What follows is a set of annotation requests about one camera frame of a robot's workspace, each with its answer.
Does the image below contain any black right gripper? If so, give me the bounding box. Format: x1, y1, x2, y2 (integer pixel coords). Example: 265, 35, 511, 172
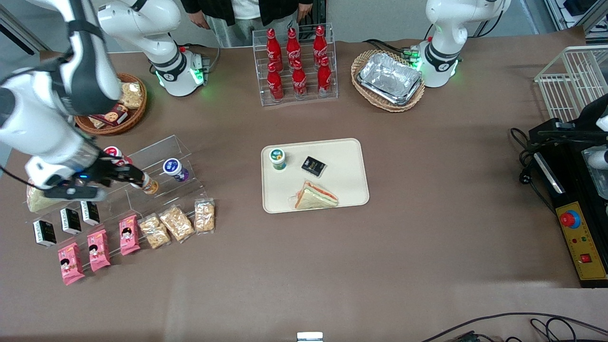
81, 158, 144, 188

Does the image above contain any red gum bottle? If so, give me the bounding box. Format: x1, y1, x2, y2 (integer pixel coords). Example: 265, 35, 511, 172
103, 146, 133, 168

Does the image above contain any cream plastic tray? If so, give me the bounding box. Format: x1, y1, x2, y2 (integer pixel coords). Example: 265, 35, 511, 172
261, 138, 370, 214

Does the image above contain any aluminium foil tray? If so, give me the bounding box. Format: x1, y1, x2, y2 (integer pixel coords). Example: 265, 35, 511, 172
356, 52, 423, 106

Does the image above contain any orange yogurt cup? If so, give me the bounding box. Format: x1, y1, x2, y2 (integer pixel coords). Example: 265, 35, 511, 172
131, 172, 160, 195

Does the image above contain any clear acrylic tiered shelf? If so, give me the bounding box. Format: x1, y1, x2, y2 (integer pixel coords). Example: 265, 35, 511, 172
21, 134, 209, 266

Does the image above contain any purple yogurt cup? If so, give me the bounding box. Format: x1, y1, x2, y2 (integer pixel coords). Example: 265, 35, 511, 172
162, 158, 190, 183

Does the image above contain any brown wicker basket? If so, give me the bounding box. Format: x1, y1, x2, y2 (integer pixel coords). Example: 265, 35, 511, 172
351, 49, 426, 113
75, 73, 148, 136

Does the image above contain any pink cartoon snack pack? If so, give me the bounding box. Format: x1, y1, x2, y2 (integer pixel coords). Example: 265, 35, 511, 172
87, 229, 111, 272
119, 215, 141, 256
58, 242, 86, 285

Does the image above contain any clear bag of peanut brittle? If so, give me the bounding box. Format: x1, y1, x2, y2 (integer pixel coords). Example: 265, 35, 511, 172
121, 82, 144, 109
139, 214, 171, 250
195, 198, 215, 234
158, 205, 195, 244

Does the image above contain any red cookie box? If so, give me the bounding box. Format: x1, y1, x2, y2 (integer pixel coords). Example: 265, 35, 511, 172
88, 104, 129, 127

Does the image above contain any wrapped triangle sandwich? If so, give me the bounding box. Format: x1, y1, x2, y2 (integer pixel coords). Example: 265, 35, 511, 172
290, 180, 340, 210
26, 186, 54, 213

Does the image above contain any person in dark jacket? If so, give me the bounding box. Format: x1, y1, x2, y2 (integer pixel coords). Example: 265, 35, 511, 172
180, 0, 315, 48

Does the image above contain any red cola bottle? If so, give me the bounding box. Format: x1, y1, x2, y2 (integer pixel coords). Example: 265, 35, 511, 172
313, 25, 328, 65
291, 59, 307, 99
286, 28, 303, 69
317, 56, 333, 95
266, 28, 284, 72
266, 62, 285, 102

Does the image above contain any flat black snack pack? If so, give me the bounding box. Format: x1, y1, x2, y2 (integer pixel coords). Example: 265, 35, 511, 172
301, 156, 327, 178

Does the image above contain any clear acrylic bottle rack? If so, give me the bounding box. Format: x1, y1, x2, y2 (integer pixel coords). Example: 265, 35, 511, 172
252, 24, 339, 106

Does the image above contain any red emergency stop button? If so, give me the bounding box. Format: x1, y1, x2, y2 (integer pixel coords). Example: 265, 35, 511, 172
560, 210, 581, 230

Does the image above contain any black yellow control box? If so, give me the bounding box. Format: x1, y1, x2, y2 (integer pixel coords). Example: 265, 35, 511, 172
531, 135, 608, 289

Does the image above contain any black clamp stand device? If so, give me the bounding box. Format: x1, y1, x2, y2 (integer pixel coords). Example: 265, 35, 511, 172
536, 93, 608, 143

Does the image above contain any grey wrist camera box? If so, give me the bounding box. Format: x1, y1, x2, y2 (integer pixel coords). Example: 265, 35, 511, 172
44, 185, 108, 200

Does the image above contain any dark metal frame bar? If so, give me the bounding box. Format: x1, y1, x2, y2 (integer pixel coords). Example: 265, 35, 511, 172
0, 6, 48, 54

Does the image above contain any black cable with plug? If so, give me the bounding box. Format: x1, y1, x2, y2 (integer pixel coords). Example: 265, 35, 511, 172
510, 126, 559, 214

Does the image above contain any long black cable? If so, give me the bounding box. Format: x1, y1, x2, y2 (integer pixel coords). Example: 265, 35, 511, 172
420, 312, 608, 342

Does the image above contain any white wire basket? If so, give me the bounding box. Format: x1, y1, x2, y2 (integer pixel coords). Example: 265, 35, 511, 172
534, 45, 608, 124

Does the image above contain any aluminium frame rack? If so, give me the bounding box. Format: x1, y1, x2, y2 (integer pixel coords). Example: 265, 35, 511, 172
544, 0, 608, 46

